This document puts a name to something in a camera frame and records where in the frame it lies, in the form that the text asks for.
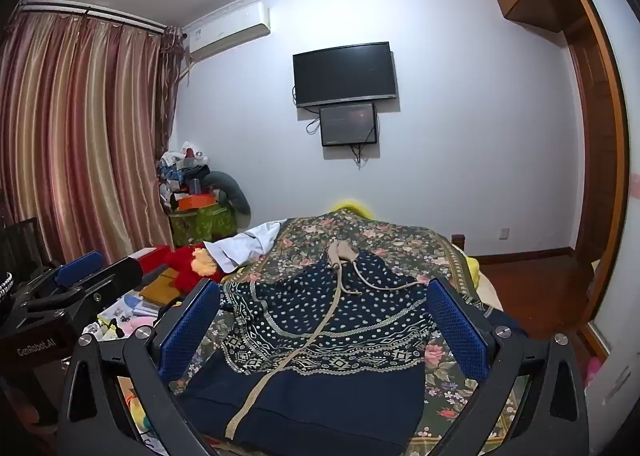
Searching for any pile of household clutter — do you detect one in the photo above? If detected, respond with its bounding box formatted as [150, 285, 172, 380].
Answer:
[157, 139, 221, 209]

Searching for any dark wooden chair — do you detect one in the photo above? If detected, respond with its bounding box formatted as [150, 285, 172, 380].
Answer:
[0, 216, 52, 279]

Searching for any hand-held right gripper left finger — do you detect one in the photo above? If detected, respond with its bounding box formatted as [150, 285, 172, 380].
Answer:
[57, 279, 223, 456]

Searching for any red plush toy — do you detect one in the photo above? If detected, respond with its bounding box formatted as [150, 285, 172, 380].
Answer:
[137, 245, 227, 295]

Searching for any wooden door frame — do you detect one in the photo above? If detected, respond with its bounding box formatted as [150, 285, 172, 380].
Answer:
[554, 0, 632, 354]

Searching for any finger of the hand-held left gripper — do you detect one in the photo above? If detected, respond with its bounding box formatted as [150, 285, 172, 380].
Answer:
[22, 257, 144, 322]
[30, 250, 104, 293]

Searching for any white air conditioner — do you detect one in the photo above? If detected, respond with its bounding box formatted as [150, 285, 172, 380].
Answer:
[182, 3, 272, 63]

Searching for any striped pink curtain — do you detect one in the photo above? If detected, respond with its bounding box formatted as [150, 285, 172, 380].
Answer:
[0, 1, 187, 277]

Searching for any small black monitor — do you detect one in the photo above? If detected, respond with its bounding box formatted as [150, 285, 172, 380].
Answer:
[319, 103, 378, 147]

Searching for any yellow pillow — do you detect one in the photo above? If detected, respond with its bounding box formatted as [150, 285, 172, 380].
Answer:
[329, 198, 377, 218]

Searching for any white cloth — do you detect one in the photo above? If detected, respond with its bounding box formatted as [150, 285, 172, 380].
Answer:
[203, 219, 289, 273]

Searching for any floral bedspread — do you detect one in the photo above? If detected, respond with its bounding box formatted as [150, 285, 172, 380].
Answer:
[190, 209, 506, 456]

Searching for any pile of books and papers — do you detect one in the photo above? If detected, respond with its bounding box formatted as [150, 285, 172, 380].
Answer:
[96, 290, 162, 338]

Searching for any orange box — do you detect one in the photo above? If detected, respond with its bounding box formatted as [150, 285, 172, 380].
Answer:
[177, 191, 219, 211]

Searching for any curtain rod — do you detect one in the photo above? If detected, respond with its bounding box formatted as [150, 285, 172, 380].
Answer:
[20, 0, 169, 33]

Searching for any green patterned box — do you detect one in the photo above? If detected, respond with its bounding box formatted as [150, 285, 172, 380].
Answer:
[168, 205, 237, 247]

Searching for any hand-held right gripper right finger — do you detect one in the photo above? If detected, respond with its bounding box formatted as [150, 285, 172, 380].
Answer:
[425, 276, 592, 456]

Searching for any mustard yellow cloth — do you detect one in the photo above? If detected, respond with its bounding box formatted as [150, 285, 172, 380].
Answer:
[138, 268, 182, 307]

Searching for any grey bolster pillow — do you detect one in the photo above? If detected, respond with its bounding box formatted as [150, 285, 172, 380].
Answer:
[202, 169, 252, 218]

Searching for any navy patterned garment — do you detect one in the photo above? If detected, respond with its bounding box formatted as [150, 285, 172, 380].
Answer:
[172, 245, 501, 456]

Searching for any large black television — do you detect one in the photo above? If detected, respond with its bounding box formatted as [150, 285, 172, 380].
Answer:
[292, 41, 399, 108]

